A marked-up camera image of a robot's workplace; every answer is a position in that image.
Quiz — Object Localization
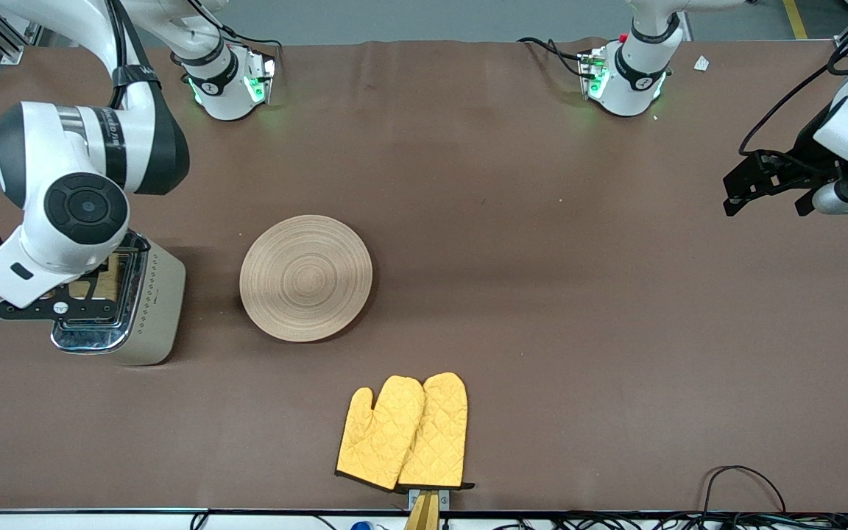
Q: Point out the brown bread slice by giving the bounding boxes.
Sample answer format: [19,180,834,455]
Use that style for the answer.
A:
[94,256,120,298]

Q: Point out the round wooden plate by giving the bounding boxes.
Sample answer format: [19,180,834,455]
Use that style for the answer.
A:
[238,214,374,343]

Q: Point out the beige chrome toaster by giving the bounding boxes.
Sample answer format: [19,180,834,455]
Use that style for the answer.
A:
[50,230,187,367]

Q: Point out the brown table cloth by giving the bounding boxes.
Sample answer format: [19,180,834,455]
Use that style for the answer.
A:
[0,38,848,512]

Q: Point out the yellow quilted oven mitt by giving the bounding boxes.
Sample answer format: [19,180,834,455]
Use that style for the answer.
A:
[335,375,426,492]
[397,372,475,491]

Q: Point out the wooden strip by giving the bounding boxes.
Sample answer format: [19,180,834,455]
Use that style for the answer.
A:
[404,492,441,530]

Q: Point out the silver base connector bracket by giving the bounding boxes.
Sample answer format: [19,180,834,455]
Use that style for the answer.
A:
[244,46,278,105]
[577,46,610,100]

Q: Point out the black arm base cable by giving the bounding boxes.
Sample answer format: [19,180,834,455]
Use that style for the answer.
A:
[188,0,285,67]
[518,37,587,78]

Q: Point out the black looped cable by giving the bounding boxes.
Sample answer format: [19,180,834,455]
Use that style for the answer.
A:
[702,465,787,516]

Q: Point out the black cable tangle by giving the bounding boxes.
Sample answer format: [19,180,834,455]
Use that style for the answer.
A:
[494,510,848,530]

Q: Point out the small metal bracket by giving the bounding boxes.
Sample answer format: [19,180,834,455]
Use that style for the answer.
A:
[408,489,451,510]

